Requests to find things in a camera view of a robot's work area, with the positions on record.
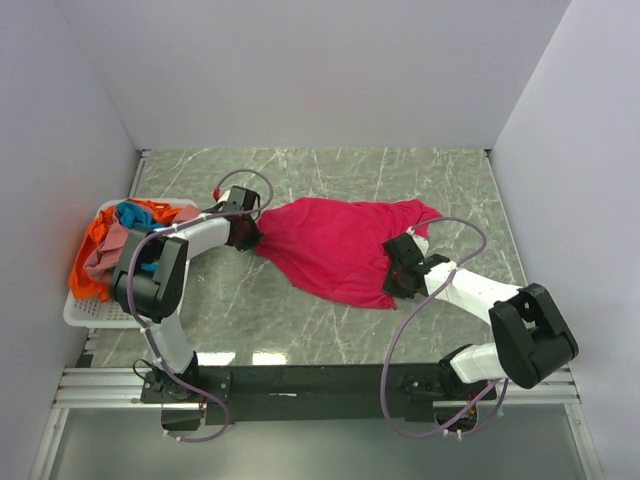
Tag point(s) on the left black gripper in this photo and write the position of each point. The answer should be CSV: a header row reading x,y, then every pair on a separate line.
x,y
253,241

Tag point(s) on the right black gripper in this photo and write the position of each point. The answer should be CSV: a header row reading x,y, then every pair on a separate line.
x,y
391,289

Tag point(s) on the magenta t shirt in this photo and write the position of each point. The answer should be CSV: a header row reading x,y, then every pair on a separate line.
x,y
334,249

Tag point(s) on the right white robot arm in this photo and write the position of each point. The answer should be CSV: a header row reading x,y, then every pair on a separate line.
x,y
531,339

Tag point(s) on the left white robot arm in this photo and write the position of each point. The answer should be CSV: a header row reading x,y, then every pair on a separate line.
x,y
148,281

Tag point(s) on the teal t shirt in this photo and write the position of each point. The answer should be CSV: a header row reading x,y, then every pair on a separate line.
x,y
132,215

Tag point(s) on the dusty pink t shirt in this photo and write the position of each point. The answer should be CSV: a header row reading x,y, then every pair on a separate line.
x,y
107,250

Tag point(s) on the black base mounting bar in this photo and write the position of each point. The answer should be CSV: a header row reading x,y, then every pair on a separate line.
x,y
334,392

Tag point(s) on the orange t shirt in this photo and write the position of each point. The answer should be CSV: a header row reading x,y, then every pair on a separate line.
x,y
85,270

